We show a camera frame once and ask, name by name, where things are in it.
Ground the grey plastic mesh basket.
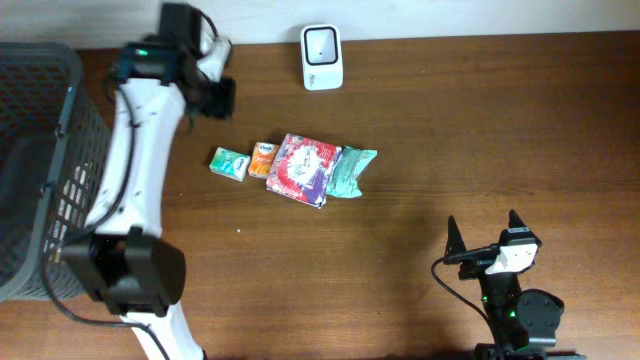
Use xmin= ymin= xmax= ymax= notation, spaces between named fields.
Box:
xmin=1 ymin=42 xmax=111 ymax=301

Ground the teal tissue pocket pack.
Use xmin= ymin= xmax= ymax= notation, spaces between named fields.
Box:
xmin=209 ymin=147 xmax=251 ymax=182

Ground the white barcode scanner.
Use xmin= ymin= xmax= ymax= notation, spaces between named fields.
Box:
xmin=300 ymin=24 xmax=344 ymax=91

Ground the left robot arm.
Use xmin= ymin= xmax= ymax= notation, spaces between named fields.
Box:
xmin=59 ymin=2 xmax=236 ymax=359

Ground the mint green wipes packet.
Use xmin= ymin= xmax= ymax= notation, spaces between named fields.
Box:
xmin=327 ymin=146 xmax=378 ymax=199

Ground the red purple tissue pack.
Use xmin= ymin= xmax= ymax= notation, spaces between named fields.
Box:
xmin=266 ymin=134 xmax=343 ymax=209

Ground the orange tissue pocket pack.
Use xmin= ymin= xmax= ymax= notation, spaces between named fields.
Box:
xmin=248 ymin=142 xmax=279 ymax=179

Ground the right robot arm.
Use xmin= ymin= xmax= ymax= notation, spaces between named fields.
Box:
xmin=431 ymin=210 xmax=584 ymax=359

